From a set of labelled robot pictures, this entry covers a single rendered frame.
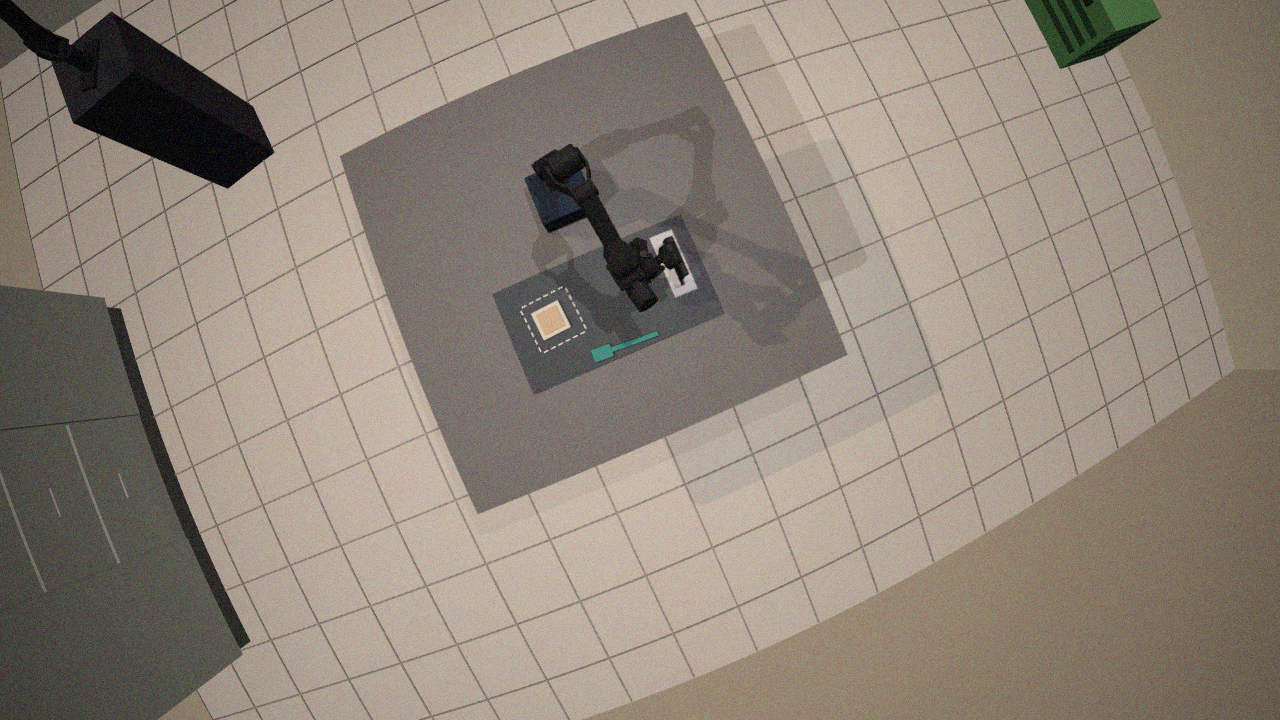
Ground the cream square tile with dark centre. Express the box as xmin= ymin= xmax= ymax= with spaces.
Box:
xmin=531 ymin=301 xmax=570 ymax=340

